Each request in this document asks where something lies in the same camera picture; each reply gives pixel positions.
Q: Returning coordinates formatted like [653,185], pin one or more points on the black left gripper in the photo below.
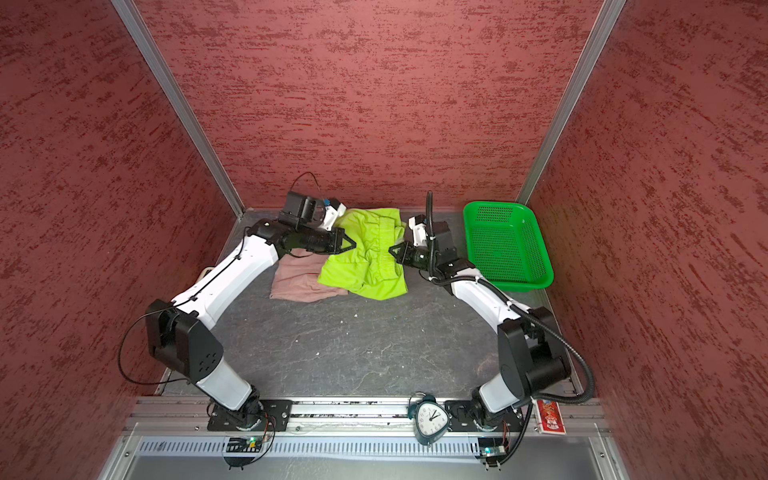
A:
[337,235]

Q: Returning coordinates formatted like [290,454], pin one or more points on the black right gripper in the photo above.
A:
[405,258]

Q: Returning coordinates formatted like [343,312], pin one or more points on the lime green shorts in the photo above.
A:
[368,270]

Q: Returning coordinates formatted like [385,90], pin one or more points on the pink shorts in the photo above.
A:
[296,279]

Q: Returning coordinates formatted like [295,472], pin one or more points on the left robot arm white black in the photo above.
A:
[180,331]

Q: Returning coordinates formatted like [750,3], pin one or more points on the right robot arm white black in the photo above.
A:
[531,358]

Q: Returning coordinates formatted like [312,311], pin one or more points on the green plastic basket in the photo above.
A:
[505,243]

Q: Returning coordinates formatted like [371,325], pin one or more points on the teal alarm clock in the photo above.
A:
[430,420]

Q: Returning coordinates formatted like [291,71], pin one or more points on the right circuit board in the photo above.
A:
[492,448]

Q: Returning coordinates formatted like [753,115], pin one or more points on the circuit board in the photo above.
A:
[244,446]
[492,448]

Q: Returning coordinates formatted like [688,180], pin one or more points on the left circuit board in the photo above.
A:
[244,446]

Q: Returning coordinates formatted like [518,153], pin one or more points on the red card packet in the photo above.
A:
[549,418]

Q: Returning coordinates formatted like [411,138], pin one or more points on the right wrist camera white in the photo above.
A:
[418,228]

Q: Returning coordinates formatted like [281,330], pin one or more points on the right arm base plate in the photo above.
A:
[472,416]

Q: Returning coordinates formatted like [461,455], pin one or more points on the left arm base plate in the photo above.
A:
[264,415]

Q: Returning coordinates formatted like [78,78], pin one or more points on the aluminium front rail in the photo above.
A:
[318,416]

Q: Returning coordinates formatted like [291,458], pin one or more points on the left aluminium corner post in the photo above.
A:
[133,21]

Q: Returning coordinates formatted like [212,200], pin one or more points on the aluminium corner post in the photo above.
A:
[133,21]
[601,30]

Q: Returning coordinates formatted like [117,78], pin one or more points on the right aluminium corner post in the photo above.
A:
[601,30]

